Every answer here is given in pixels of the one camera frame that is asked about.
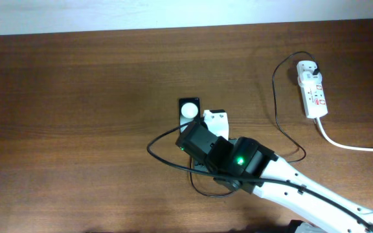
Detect white power strip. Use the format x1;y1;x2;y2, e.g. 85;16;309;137
297;60;328;119

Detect white power strip cord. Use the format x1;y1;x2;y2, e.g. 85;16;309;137
313;116;373;154

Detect white charger plug adapter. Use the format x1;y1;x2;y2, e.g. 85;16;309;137
298;71;322;87

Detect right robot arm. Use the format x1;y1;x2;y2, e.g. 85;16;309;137
176;121;373;232

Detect black charger cable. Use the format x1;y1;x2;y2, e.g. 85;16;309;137
188;50;321;198

